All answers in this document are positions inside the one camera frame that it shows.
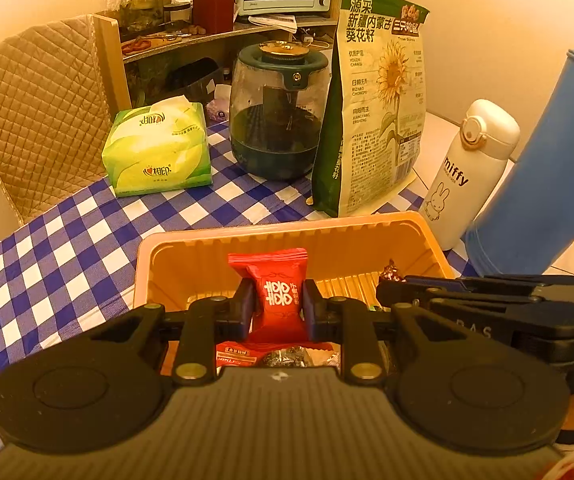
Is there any clear brown snack packet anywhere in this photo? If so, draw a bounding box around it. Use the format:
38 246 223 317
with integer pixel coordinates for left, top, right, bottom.
307 346 342 369

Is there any glass jar dark green lid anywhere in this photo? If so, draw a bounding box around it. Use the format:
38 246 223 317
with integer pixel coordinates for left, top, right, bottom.
229 39 330 182

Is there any stack of papers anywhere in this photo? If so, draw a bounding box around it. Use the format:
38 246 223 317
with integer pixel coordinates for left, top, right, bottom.
248 13 298 34

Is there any black plastic container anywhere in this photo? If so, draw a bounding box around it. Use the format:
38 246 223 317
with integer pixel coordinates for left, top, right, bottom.
166 57 226 104

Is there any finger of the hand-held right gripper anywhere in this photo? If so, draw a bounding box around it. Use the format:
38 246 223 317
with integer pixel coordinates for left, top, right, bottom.
404 273 574 292
375 280 535 311

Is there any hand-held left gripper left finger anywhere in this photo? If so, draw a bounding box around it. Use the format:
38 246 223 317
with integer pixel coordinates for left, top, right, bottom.
87 277 258 386

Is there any green tissue pack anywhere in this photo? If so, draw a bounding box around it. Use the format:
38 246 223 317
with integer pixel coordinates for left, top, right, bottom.
101 95 214 199

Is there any orange plastic basket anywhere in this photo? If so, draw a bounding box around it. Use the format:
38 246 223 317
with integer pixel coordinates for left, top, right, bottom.
133 211 460 377

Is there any dark red box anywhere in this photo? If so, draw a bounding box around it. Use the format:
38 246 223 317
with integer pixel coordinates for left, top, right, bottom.
191 0 236 34

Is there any wooden shelf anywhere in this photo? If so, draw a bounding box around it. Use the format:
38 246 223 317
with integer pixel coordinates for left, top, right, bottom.
92 12 338 112

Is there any quilted beige chair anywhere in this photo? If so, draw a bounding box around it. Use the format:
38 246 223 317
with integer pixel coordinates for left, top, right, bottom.
0 13 133 227

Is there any sunflower seed bag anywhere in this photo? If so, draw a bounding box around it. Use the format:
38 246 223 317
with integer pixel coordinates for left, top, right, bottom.
311 0 431 219

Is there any blue white checkered tablecloth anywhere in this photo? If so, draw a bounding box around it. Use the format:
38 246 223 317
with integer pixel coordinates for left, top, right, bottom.
0 120 478 461

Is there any white insulated bottle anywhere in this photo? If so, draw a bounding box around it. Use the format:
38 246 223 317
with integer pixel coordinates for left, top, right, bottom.
419 98 522 252

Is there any large red snack packet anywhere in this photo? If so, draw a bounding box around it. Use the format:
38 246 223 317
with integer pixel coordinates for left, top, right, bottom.
227 248 309 344

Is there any blue thermos jug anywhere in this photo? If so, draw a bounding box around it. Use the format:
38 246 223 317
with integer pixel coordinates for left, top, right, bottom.
463 9 574 277

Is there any small black-lid jar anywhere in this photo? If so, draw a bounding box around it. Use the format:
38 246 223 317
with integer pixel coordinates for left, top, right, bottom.
163 2 193 26

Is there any orange-lid glass jar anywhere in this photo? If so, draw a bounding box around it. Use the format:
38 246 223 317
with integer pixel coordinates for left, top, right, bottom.
119 0 166 36

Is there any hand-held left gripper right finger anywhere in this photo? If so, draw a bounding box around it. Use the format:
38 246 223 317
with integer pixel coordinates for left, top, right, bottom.
302 279 468 386

